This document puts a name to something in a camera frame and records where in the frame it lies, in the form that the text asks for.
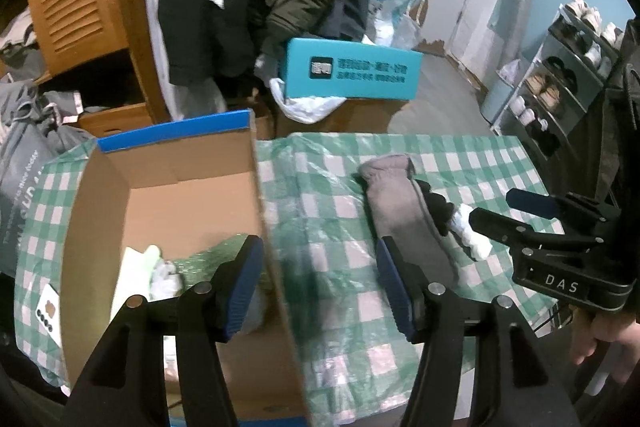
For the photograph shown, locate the black knit sock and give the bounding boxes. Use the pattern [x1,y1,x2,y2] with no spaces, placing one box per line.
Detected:
[416,180,456,237]

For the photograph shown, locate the gray sweatpants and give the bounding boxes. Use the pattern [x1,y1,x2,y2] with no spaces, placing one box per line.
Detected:
[358,155,458,287]

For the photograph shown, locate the gray printed bag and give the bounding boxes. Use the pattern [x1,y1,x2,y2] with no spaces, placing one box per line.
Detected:
[1,121,92,277]

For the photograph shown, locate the gray clothes pile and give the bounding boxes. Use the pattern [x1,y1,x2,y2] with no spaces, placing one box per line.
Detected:
[0,11,87,143]

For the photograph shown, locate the shoe rack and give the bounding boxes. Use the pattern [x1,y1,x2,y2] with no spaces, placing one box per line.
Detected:
[491,0,624,159]

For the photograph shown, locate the blue white packaging bag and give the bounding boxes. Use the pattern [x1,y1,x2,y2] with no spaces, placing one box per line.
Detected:
[366,0,428,50]

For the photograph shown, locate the light green cloth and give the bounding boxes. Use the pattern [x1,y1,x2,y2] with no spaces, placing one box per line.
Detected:
[172,234,248,288]

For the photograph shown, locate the green checkered tablecloth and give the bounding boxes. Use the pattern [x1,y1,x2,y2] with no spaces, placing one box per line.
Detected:
[14,133,554,426]

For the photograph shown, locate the brown cardboard box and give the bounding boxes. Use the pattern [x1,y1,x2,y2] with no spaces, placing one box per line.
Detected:
[250,98,409,140]

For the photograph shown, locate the white plastic bag bundle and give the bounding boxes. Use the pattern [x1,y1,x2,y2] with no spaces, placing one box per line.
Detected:
[448,204,492,261]

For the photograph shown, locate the person's right hand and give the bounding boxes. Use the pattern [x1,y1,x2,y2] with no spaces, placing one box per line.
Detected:
[570,308,639,385]

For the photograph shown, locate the white card with dots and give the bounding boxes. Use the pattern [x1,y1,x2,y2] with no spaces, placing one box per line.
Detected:
[36,284,62,348]

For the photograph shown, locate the blue cardboard box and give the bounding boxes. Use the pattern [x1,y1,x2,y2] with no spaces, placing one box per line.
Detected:
[58,109,308,421]

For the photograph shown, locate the wooden louvered cabinet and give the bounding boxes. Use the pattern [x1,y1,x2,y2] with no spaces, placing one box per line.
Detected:
[28,0,170,136]

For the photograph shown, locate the teal shoe box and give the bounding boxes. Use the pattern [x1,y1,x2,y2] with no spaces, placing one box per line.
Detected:
[281,38,422,101]

